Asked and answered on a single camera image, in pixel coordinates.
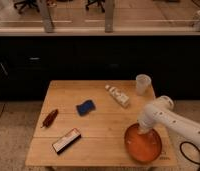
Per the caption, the black and white box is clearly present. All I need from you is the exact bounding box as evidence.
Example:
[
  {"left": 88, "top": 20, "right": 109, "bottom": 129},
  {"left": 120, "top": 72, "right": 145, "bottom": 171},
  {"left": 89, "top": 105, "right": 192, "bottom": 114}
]
[{"left": 52, "top": 128, "right": 81, "bottom": 154}]

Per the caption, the orange ceramic bowl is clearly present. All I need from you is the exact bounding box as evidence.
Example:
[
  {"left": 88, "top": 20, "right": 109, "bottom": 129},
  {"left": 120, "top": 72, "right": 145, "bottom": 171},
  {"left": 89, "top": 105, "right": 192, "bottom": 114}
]
[{"left": 124, "top": 123, "right": 162, "bottom": 163}]

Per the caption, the clear plastic cup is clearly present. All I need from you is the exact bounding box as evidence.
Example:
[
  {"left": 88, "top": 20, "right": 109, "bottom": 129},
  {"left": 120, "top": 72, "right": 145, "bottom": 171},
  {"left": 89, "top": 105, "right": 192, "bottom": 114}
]
[{"left": 136, "top": 74, "right": 151, "bottom": 95}]

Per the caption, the white plastic bottle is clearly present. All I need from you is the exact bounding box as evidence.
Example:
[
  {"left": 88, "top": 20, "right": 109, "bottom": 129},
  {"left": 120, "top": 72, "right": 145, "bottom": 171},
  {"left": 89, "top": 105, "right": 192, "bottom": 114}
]
[{"left": 105, "top": 85, "right": 129, "bottom": 108}]

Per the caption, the black office chair left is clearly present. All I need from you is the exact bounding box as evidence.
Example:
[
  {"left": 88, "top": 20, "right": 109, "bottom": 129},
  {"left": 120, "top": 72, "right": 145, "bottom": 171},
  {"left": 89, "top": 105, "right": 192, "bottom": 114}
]
[{"left": 13, "top": 0, "right": 39, "bottom": 14}]

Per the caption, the brown snack bag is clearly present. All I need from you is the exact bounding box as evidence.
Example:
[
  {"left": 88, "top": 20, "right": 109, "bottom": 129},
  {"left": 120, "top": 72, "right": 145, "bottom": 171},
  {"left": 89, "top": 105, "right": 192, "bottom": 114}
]
[{"left": 42, "top": 109, "right": 58, "bottom": 127}]

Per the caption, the black cabinet counter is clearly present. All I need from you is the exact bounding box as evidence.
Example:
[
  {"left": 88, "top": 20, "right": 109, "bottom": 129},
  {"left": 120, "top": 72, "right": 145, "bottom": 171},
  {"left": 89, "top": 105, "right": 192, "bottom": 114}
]
[{"left": 0, "top": 35, "right": 200, "bottom": 100}]

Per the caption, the black cable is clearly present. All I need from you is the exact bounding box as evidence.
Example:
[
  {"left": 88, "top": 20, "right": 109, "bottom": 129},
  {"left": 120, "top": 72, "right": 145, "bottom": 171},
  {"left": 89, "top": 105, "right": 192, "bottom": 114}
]
[{"left": 179, "top": 141, "right": 200, "bottom": 171}]

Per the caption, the black office chair right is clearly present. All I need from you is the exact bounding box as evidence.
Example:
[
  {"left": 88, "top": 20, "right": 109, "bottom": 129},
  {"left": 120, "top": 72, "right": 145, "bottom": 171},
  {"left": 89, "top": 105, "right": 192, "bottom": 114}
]
[{"left": 85, "top": 0, "right": 106, "bottom": 14}]

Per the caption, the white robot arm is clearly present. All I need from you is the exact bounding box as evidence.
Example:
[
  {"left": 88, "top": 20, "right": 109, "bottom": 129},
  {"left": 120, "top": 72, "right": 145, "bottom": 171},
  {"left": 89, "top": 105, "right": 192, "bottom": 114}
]
[{"left": 138, "top": 96, "right": 200, "bottom": 146}]

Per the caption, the black office chair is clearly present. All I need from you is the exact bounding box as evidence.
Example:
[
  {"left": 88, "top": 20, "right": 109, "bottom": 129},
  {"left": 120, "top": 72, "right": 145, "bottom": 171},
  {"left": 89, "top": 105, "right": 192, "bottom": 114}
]
[
  {"left": 13, "top": 0, "right": 39, "bottom": 14},
  {"left": 85, "top": 0, "right": 106, "bottom": 14}
]

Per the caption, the blue sponge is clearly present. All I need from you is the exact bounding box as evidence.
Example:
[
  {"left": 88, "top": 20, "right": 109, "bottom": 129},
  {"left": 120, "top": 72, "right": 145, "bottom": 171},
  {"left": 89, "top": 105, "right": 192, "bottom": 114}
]
[{"left": 76, "top": 100, "right": 96, "bottom": 116}]

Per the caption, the wooden table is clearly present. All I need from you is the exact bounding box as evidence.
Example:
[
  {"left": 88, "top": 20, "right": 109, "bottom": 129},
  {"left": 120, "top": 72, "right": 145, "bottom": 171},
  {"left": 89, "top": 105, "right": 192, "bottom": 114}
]
[{"left": 25, "top": 79, "right": 179, "bottom": 171}]

